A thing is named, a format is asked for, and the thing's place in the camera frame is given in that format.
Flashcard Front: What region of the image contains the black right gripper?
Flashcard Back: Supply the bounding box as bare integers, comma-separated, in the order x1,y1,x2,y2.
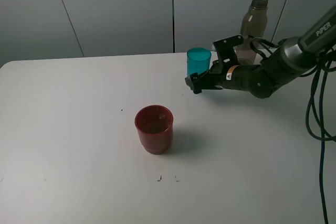
185,60,252,94

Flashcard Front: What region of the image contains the teal transparent plastic cup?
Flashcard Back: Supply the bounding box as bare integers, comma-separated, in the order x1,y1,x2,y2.
187,48,212,76

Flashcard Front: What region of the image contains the smoky transparent water bottle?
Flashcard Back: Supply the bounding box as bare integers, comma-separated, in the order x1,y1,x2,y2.
236,0,268,65

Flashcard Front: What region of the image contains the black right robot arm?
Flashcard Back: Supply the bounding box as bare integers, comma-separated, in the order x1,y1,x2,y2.
185,7,335,99

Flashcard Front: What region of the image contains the red plastic cup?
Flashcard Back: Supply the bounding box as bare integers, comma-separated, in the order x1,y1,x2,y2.
134,105,174,155

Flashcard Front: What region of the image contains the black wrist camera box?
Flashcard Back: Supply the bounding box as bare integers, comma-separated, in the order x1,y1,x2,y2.
213,35,244,66

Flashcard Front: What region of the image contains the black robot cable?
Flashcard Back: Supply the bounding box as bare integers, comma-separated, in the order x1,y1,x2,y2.
248,36,336,224

